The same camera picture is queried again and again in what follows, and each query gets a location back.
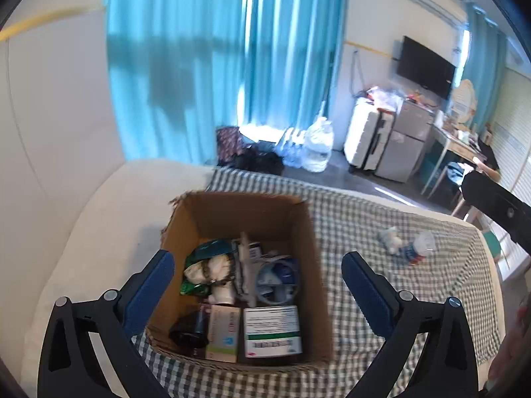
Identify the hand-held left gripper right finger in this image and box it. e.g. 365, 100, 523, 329
341, 251, 480, 398

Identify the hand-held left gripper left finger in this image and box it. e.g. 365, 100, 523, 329
37, 249, 176, 398

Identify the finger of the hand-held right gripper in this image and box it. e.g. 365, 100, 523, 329
461, 172, 523, 227

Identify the black box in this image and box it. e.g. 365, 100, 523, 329
169, 304, 208, 347

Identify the green packet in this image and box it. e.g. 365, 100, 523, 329
180, 239, 233, 295

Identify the white tape roll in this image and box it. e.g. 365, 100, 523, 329
256, 257, 300, 304

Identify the maroon beige medicine box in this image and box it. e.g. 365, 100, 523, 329
205, 304, 241, 363

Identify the green white medicine box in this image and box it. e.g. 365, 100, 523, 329
243, 306, 303, 359

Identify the brown cardboard box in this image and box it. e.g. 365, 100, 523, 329
145, 191, 336, 371

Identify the person's right forearm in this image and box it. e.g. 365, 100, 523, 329
490, 302, 531, 386

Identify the wooden chair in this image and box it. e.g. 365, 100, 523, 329
440, 162, 478, 216

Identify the white crumpled tissue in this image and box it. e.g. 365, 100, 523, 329
378, 227, 403, 254

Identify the wooden desk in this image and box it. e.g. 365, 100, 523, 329
421, 126, 488, 200

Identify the clear cotton swab jar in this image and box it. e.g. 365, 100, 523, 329
400, 232, 436, 266

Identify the grey white checked cloth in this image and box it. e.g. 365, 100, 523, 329
133, 168, 500, 398

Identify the grey fridge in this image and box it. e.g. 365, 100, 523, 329
375, 103, 436, 183

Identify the oval table mirror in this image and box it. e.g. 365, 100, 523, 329
450, 79, 478, 125

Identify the white suitcase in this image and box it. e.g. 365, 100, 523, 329
344, 99, 397, 171

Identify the teal curtain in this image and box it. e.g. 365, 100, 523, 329
106, 0, 349, 166
460, 2, 509, 133

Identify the pile of plastic bags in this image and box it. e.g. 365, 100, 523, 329
365, 86, 405, 112

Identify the large clear water jug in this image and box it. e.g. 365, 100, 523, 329
304, 117, 335, 172

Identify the dark patterned bag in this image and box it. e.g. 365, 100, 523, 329
216, 126, 245, 166

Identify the pack of water bottles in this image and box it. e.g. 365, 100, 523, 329
276, 128, 308, 166

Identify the black bag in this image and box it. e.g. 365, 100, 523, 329
230, 149, 285, 175

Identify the upright mop pole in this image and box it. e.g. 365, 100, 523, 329
319, 52, 335, 121

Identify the black wall television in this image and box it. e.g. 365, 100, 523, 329
396, 36, 457, 101

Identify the black wall cable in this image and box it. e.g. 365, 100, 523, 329
352, 50, 368, 96

